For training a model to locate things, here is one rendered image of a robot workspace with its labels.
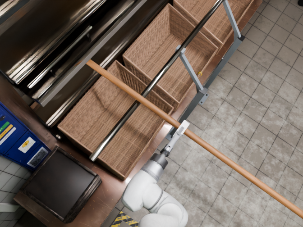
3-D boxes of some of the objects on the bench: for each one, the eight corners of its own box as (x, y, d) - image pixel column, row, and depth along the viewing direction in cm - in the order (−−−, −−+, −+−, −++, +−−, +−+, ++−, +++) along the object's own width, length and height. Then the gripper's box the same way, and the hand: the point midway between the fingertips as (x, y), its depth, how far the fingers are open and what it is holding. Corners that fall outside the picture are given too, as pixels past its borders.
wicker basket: (165, 24, 218) (171, -2, 192) (199, -17, 237) (209, -45, 212) (216, 56, 213) (230, 35, 187) (247, 11, 233) (263, -14, 207)
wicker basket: (63, 139, 177) (54, 126, 151) (115, 77, 196) (115, 57, 171) (124, 182, 172) (125, 177, 146) (171, 115, 192) (179, 100, 166)
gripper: (152, 155, 108) (183, 112, 116) (147, 163, 126) (174, 125, 135) (167, 166, 107) (197, 122, 115) (160, 173, 126) (186, 134, 134)
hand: (181, 129), depth 124 cm, fingers open, 7 cm apart
